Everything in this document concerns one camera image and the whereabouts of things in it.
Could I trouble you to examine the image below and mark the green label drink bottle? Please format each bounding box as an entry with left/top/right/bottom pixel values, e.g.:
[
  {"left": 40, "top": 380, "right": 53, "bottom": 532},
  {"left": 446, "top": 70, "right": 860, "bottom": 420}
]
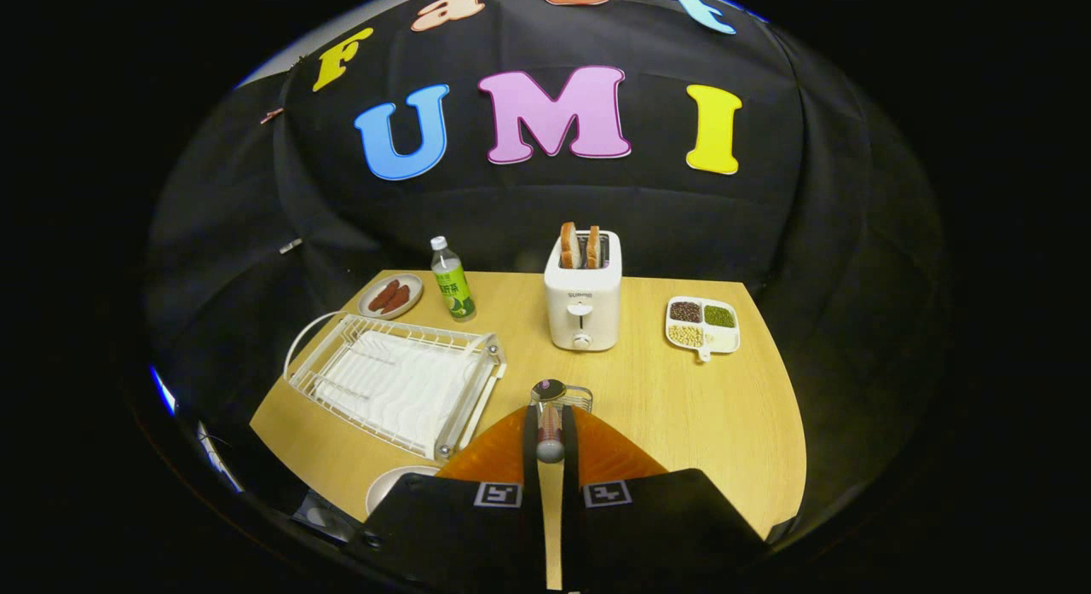
[{"left": 429, "top": 235, "right": 478, "bottom": 323}]

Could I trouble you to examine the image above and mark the small beige plate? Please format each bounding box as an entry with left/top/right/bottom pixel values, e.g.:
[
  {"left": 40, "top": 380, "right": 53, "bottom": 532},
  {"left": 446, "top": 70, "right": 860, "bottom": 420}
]
[{"left": 358, "top": 272, "right": 425, "bottom": 321}]

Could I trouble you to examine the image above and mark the black backdrop cloth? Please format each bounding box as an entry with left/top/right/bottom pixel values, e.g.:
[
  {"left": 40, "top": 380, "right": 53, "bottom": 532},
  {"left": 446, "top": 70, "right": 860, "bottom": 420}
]
[{"left": 145, "top": 0, "right": 949, "bottom": 531}]

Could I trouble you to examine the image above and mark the white wire dish rack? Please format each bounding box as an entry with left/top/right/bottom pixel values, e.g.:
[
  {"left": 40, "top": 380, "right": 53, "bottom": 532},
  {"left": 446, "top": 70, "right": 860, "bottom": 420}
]
[{"left": 282, "top": 310, "right": 508, "bottom": 463}]

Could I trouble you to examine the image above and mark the white round plate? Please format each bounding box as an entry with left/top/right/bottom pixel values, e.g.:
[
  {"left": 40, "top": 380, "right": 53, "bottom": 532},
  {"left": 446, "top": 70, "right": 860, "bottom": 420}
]
[{"left": 365, "top": 465, "right": 441, "bottom": 517}]

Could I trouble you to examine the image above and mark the metal wire basket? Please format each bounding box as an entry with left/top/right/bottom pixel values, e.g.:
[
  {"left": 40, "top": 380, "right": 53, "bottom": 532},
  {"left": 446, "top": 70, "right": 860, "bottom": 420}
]
[{"left": 532, "top": 384, "right": 595, "bottom": 415}]

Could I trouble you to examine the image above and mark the white divided bean dish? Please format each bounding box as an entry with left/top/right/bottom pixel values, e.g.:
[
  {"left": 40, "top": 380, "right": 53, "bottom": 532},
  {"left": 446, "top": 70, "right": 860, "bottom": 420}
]
[{"left": 664, "top": 296, "right": 742, "bottom": 364}]

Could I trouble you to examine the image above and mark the white toaster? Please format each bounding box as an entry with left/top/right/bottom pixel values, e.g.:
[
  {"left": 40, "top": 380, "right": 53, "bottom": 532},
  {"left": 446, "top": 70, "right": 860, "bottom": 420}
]
[{"left": 543, "top": 229, "right": 624, "bottom": 353}]

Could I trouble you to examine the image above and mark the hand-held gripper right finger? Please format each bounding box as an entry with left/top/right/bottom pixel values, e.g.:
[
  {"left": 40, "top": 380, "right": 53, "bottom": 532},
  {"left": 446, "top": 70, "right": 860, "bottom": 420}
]
[{"left": 560, "top": 404, "right": 773, "bottom": 592}]

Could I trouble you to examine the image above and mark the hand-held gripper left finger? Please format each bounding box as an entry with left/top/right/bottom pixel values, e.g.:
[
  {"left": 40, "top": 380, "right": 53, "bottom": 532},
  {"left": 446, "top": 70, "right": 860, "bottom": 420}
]
[{"left": 354, "top": 404, "right": 547, "bottom": 592}]

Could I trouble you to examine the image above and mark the spoon with checkered handle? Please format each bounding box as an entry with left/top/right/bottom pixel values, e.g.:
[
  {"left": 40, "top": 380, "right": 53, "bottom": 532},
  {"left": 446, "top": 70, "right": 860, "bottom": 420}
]
[{"left": 529, "top": 378, "right": 569, "bottom": 465}]

